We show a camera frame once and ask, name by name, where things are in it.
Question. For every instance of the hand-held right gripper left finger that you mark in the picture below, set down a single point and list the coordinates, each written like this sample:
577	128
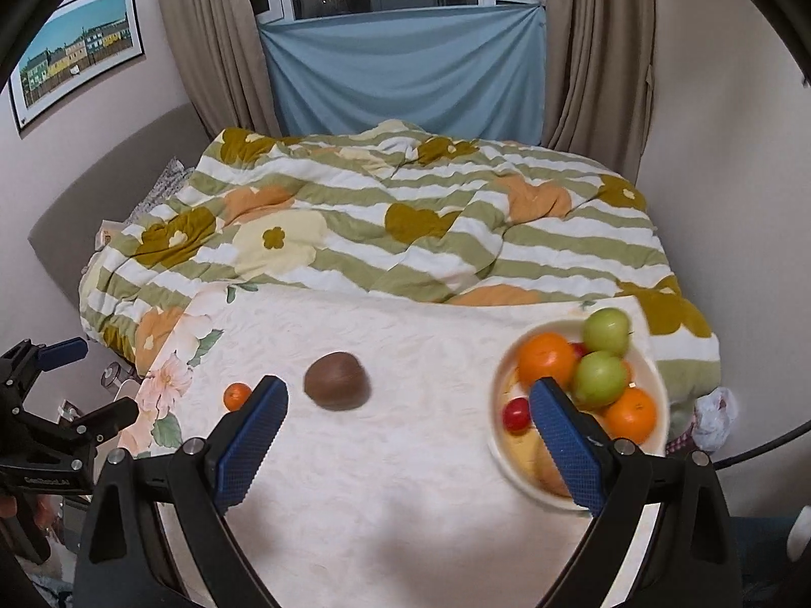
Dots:
250	443

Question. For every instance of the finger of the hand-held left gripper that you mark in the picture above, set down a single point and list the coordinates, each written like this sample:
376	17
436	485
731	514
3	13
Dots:
63	349
104	418

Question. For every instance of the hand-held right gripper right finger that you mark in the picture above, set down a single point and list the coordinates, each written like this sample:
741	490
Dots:
567	446

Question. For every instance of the red yellow apple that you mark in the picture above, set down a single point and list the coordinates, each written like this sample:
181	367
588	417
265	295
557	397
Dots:
550	468

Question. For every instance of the small tangerine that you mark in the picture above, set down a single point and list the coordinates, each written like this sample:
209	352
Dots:
236	396

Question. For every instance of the cream yellow bowl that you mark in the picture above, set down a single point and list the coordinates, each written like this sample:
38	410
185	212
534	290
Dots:
507	449

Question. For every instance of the medium orange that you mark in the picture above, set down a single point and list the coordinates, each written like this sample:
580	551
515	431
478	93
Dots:
630	415

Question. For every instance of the large green apple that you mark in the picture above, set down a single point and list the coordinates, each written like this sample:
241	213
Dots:
599	379

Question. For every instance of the large orange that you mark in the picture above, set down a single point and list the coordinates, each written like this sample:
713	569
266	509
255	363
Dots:
545	360

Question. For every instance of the brown kiwi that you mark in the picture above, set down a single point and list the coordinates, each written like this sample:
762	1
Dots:
336	380

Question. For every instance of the small green apple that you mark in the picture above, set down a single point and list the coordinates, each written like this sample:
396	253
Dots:
607	329

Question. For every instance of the person's left hand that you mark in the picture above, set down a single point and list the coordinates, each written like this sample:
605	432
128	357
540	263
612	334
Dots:
5	506

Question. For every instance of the clear glass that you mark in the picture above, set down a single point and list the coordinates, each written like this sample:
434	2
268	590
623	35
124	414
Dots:
114	377

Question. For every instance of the small cardboard box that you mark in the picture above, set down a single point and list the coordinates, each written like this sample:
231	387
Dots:
109	234

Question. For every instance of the white floral blanket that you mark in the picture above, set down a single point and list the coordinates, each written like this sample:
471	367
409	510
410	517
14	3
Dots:
380	487

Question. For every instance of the white plastic bag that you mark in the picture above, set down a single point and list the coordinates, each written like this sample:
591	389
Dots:
713	415

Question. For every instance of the grey bed headboard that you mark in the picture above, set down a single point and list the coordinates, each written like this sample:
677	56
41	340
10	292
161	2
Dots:
101	177

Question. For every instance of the grey patterned pillow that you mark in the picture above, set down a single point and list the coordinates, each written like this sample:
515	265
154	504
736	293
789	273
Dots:
161	187

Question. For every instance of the green striped flower blanket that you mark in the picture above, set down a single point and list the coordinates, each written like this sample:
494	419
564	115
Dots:
380	240

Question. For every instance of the framed houses poster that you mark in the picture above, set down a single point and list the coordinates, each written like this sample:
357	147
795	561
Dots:
76	50

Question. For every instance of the beige curtain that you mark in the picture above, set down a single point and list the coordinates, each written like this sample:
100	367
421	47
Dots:
215	38
602	50

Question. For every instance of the blue cloth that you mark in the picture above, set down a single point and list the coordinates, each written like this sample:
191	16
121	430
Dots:
405	69

